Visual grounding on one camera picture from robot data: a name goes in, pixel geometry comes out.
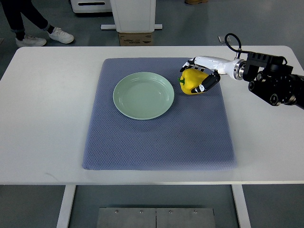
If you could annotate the left white sneaker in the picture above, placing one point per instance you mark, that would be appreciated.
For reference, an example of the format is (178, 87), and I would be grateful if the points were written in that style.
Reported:
(30, 41)

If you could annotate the white table leg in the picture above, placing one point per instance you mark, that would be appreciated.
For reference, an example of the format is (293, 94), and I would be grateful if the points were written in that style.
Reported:
(241, 207)
(66, 206)

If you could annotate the light green plate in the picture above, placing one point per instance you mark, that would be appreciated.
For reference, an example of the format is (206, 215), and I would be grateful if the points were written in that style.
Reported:
(143, 95)

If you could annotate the grey floor socket plate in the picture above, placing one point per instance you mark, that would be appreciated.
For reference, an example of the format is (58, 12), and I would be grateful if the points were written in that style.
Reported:
(223, 39)

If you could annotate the white sneaker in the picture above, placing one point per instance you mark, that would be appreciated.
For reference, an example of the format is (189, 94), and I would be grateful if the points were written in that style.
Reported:
(30, 41)
(61, 36)

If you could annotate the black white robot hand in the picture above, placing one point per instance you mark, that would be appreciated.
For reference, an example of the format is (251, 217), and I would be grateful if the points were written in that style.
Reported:
(215, 67)

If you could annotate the metal base plate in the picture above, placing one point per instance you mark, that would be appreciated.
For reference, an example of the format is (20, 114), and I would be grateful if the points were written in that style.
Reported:
(156, 218)

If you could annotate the bystander dark clothed body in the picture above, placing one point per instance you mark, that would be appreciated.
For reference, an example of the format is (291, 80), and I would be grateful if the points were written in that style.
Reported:
(13, 9)

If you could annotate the cardboard box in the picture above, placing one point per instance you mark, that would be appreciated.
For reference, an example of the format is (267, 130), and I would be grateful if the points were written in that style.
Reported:
(135, 39)

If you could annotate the right white sneaker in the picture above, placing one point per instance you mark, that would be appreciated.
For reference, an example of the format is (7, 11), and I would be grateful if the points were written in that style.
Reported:
(61, 36)

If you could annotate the tan shoe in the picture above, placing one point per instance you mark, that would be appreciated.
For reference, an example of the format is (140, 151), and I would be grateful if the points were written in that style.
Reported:
(194, 2)

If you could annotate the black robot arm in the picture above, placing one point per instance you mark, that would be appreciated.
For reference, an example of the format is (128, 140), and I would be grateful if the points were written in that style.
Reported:
(269, 77)

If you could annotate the yellow bell pepper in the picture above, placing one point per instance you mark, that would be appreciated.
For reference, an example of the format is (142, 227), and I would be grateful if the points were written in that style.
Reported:
(190, 81)

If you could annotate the white cabinet with slot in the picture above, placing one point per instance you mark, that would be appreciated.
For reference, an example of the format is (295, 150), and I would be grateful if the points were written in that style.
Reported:
(90, 6)

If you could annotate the white machine stand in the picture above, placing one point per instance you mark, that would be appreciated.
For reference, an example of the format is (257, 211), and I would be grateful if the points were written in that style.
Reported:
(133, 16)

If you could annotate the right white table leg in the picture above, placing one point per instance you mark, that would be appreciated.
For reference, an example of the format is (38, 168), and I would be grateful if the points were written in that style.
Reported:
(241, 207)

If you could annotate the blue textured mat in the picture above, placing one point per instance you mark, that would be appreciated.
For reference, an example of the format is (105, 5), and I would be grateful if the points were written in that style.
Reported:
(141, 120)

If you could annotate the left white table leg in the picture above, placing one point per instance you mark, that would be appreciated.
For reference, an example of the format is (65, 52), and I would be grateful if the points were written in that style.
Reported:
(66, 206)

